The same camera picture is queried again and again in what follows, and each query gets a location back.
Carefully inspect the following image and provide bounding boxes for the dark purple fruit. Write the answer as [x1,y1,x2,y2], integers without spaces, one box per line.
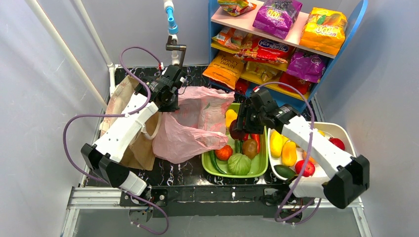
[229,120,245,141]

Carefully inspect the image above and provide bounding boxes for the brown potato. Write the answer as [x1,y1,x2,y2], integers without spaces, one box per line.
[242,139,259,159]

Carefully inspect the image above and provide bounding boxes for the pink plastic grocery bag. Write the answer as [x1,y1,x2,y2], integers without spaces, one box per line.
[153,86,235,164]

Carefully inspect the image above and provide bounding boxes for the orange yellow mango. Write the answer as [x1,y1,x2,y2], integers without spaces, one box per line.
[281,141,297,167]

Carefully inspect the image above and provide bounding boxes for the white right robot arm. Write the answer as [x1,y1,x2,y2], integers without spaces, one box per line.
[232,86,370,209]

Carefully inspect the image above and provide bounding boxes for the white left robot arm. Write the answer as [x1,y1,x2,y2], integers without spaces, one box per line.
[81,65,186,196]

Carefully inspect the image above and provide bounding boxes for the gold snack bag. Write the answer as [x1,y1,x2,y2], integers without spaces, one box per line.
[245,61,280,82]

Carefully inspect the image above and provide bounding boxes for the red snack bag lower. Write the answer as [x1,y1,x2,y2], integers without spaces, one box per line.
[279,73,312,95]

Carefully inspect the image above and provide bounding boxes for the orange honey dijon bag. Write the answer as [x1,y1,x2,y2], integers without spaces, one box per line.
[203,51,245,90]

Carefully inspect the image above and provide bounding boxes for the purple snack bag lower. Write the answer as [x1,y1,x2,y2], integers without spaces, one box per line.
[286,49,328,83]

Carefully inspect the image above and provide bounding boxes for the purple snack bag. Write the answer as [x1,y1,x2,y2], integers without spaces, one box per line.
[286,49,328,83]
[252,0,302,39]

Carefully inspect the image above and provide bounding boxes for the red candy bag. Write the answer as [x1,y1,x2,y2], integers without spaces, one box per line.
[234,35,295,64]

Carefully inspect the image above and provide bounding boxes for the brown paper bag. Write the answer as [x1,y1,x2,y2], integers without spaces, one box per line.
[94,76,161,170]

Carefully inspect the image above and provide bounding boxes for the orange striped snack bag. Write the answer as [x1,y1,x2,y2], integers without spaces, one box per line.
[211,26,248,50]

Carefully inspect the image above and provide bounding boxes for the purple snack bag top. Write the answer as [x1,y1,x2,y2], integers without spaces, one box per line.
[252,0,302,39]

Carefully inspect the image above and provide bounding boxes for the yellow snack bag top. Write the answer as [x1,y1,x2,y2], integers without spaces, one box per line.
[299,7,347,56]

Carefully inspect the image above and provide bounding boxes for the colourful snack bag top left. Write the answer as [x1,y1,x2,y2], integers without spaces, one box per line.
[217,0,256,17]

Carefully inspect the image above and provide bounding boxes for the orange carrot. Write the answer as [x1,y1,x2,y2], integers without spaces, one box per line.
[250,134,260,154]

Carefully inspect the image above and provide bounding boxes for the yellow bell pepper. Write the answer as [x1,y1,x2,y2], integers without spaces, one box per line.
[225,109,238,129]

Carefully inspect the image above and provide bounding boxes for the green cucumber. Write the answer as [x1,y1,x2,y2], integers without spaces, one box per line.
[234,140,243,154]

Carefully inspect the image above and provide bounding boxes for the green plastic tray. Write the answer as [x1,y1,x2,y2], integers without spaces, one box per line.
[201,103,269,179]

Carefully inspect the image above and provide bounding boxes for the orange bumpy fruit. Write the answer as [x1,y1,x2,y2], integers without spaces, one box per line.
[214,145,233,161]

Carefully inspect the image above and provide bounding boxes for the green cabbage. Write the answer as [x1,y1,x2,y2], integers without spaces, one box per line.
[227,153,251,176]

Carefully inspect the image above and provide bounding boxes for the peach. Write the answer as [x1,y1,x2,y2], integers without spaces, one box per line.
[302,151,317,165]

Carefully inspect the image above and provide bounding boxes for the dark green chili pepper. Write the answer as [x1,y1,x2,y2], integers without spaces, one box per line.
[209,150,226,174]

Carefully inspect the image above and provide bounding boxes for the green avocado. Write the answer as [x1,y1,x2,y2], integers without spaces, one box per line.
[274,164,296,180]

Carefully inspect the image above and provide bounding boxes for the blue wooden shelf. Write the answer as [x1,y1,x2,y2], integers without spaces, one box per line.
[208,0,368,112]

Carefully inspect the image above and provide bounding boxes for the white plastic tray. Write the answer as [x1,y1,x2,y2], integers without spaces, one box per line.
[267,122,356,181]

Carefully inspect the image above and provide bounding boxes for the red apple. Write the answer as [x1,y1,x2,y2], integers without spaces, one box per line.
[294,160,316,177]

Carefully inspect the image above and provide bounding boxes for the red pomegranate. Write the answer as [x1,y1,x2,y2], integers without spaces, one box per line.
[329,137,345,151]

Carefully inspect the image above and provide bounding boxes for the white diagonal pipe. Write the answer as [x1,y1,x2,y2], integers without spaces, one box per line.
[25,0,107,109]

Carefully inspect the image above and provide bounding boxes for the white pipe camera stand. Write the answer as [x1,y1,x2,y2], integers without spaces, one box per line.
[164,0,187,68]

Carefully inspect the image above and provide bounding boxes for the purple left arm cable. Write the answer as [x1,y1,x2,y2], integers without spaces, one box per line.
[62,46,170,236]

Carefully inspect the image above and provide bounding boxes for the aluminium base frame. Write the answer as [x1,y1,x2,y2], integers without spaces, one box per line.
[62,185,372,237]

